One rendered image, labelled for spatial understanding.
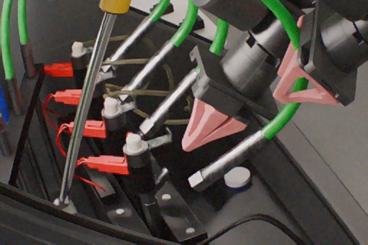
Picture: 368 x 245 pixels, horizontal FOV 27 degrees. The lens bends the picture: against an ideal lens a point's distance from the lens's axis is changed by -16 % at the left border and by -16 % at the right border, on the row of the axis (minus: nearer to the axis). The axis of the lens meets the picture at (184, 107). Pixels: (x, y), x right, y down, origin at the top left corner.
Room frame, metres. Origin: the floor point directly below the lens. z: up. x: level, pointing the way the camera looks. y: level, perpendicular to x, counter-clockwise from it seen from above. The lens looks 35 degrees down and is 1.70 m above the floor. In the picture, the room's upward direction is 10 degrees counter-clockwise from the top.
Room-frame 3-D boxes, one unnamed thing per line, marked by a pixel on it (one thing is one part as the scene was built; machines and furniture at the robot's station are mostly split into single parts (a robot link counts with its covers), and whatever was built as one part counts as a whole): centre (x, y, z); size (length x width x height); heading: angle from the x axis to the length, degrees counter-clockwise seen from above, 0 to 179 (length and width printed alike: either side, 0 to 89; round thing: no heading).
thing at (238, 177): (1.01, -0.06, 0.84); 0.04 x 0.04 x 0.01
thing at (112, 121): (0.86, 0.07, 1.00); 0.05 x 0.03 x 0.21; 107
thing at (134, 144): (0.79, 0.06, 1.10); 0.02 x 0.02 x 0.03
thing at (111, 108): (0.86, 0.08, 1.10); 0.02 x 0.02 x 0.03
